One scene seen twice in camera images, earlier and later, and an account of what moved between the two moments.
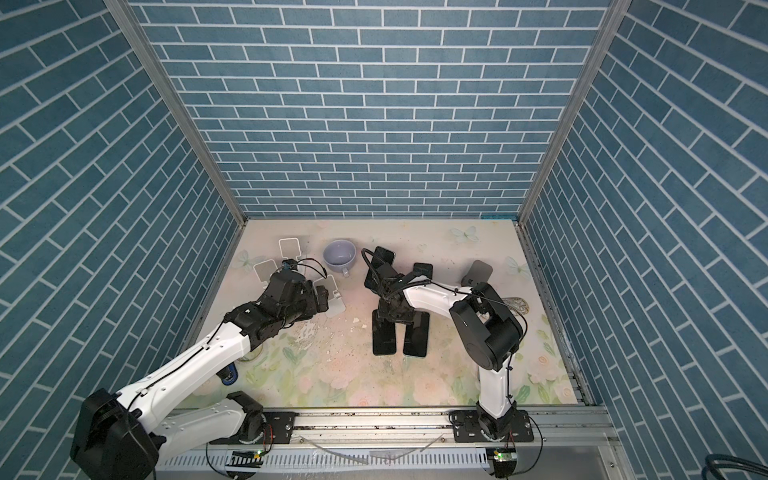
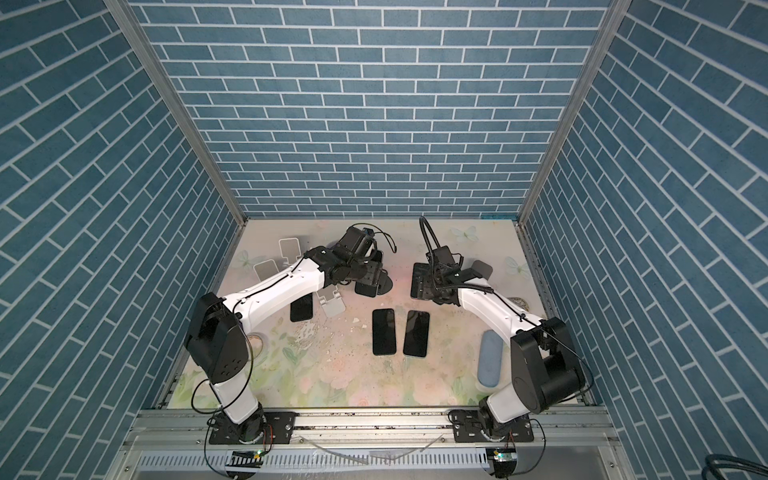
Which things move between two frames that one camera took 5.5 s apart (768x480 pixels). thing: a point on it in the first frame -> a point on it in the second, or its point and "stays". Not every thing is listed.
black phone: x=416 y=339 stays
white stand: x=290 y=248 stays
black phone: x=384 y=335 stays
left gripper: x=310 y=296 -> x=373 y=273
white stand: x=264 y=270 stays
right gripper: x=382 y=311 -> x=434 y=297
